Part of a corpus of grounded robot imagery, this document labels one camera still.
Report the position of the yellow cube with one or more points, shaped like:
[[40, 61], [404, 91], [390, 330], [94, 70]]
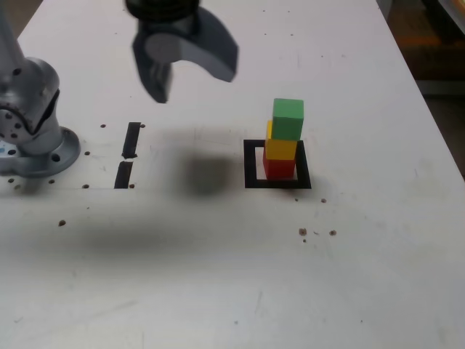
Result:
[[279, 149]]

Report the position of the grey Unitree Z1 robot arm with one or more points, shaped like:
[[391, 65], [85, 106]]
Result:
[[32, 109]]

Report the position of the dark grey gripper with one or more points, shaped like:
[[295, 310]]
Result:
[[167, 25]]

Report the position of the red cube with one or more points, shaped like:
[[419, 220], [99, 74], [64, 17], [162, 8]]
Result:
[[279, 169]]

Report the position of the black tape strip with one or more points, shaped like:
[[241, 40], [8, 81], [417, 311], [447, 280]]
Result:
[[130, 141]]

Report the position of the green cube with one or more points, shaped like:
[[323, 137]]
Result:
[[287, 123]]

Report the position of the black tape square outline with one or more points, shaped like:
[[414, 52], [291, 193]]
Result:
[[250, 163]]

